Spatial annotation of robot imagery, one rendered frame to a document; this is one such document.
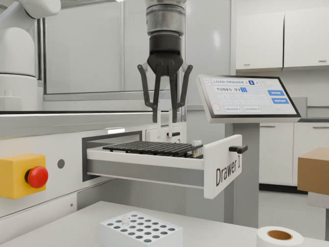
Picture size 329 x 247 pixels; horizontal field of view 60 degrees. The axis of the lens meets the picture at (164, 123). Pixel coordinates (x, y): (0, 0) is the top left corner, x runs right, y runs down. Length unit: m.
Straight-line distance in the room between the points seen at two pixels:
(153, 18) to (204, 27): 1.86
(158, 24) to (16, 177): 0.42
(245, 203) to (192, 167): 1.11
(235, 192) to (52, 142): 1.19
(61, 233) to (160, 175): 0.23
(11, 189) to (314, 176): 0.77
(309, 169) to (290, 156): 2.76
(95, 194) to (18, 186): 0.28
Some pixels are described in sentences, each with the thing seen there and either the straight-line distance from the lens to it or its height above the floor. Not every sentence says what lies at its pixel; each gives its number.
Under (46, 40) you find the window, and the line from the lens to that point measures 0.71.
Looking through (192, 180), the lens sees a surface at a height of 0.85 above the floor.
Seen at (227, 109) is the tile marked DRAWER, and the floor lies 1.00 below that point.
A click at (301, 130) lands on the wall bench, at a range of 3.67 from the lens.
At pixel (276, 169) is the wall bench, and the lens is 3.72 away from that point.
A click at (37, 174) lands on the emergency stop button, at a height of 0.88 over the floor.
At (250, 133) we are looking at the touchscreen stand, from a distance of 1.65.
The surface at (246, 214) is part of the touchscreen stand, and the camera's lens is 1.73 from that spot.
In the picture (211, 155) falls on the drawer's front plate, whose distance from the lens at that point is 0.58.
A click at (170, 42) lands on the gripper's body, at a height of 1.15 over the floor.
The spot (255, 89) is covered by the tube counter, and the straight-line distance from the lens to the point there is 1.68.
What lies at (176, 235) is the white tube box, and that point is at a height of 0.79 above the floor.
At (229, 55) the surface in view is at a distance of 2.43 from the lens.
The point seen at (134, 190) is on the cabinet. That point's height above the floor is 0.73.
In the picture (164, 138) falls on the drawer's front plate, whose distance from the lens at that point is 1.09.
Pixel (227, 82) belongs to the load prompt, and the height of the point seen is 1.15.
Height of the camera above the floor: 1.00
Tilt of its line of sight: 3 degrees down
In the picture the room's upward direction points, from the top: straight up
